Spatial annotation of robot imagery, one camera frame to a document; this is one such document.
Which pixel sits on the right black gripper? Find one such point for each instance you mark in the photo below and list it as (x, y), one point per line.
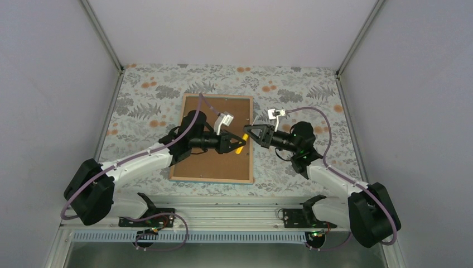
(264, 129)

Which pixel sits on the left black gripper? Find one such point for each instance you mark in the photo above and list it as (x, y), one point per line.
(224, 146)

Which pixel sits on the teal wooden picture frame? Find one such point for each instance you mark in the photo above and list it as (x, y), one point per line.
(218, 152)

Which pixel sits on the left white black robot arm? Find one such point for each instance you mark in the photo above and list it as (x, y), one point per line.
(93, 190)

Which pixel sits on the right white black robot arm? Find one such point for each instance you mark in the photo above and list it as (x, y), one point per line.
(366, 210)

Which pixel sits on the floral patterned table mat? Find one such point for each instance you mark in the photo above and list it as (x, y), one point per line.
(148, 106)

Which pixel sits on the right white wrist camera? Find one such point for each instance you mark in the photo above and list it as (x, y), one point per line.
(274, 115)

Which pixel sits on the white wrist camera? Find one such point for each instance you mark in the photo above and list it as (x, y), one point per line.
(274, 115)
(223, 119)

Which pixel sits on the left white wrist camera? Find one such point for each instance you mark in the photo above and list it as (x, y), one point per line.
(223, 119)

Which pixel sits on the brown frame backing board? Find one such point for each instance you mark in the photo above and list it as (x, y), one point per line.
(235, 167)

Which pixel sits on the aluminium mounting rail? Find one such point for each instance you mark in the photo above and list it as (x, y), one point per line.
(227, 214)

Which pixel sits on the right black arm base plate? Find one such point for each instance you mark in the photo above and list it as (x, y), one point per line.
(296, 218)

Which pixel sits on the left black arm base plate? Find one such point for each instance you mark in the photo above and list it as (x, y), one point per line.
(164, 221)

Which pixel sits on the grey slotted cable duct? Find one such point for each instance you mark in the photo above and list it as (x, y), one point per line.
(191, 237)

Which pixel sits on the right aluminium corner post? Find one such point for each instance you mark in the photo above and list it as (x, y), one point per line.
(360, 36)

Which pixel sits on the aluminium corner post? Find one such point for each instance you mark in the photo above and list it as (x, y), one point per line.
(98, 28)
(360, 36)

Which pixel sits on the left aluminium corner post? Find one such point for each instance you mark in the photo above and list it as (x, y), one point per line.
(98, 28)

